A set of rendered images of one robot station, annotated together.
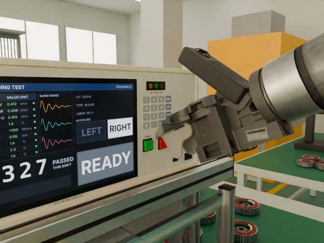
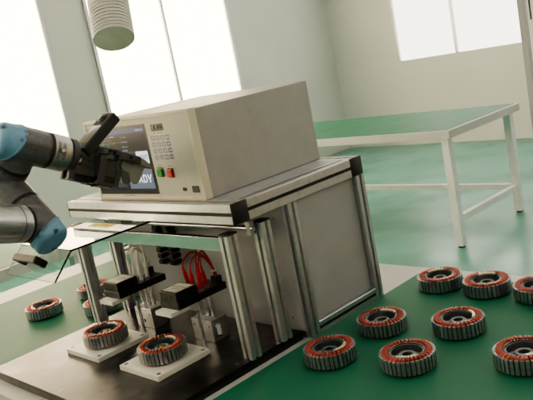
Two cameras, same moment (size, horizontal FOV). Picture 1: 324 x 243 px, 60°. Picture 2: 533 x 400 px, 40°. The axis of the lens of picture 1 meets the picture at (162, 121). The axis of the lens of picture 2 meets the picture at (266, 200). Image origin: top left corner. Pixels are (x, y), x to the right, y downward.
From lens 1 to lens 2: 1.84 m
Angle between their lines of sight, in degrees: 92
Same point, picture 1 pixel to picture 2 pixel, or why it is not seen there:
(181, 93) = (176, 132)
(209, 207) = (203, 243)
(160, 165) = (174, 190)
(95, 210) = (127, 204)
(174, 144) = (124, 175)
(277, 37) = not seen: outside the picture
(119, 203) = (136, 205)
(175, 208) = (280, 254)
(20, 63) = not seen: hidden behind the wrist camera
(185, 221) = (182, 242)
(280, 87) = not seen: hidden behind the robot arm
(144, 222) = (246, 250)
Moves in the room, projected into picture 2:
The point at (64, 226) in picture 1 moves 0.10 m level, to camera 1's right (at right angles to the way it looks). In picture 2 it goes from (116, 206) to (107, 215)
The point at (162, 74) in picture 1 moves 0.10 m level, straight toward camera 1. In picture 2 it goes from (159, 117) to (116, 125)
